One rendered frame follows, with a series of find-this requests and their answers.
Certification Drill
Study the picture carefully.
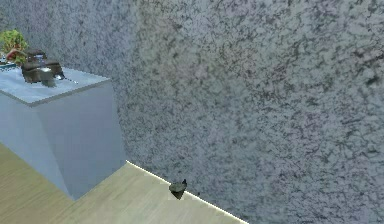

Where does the silver spoon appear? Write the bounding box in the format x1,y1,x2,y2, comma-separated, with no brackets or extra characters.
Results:
55,74,80,85

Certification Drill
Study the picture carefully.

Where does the green house plant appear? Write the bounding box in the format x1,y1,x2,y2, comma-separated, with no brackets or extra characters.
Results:
0,29,30,66

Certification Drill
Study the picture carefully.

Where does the small black floor object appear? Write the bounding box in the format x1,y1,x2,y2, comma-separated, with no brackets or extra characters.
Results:
168,178,188,201

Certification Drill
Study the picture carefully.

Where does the pale blue kitchen counter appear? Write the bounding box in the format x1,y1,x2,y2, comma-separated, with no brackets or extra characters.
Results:
0,65,128,202

